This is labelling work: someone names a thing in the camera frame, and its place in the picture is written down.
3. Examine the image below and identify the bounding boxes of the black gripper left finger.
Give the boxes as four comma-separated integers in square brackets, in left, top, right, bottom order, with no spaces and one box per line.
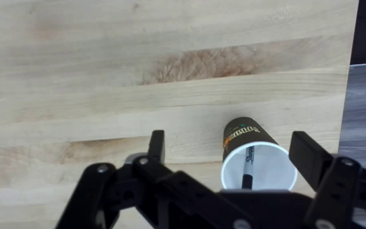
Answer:
[54,130,251,229]

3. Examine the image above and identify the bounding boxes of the brown paper cup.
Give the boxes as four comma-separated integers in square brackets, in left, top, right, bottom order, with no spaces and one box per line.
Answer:
[218,116,298,193]

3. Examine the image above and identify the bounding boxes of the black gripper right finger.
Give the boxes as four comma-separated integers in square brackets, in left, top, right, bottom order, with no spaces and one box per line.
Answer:
[287,130,366,229]

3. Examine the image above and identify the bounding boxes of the black marker pen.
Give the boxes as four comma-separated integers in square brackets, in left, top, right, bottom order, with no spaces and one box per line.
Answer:
[240,145,256,191]

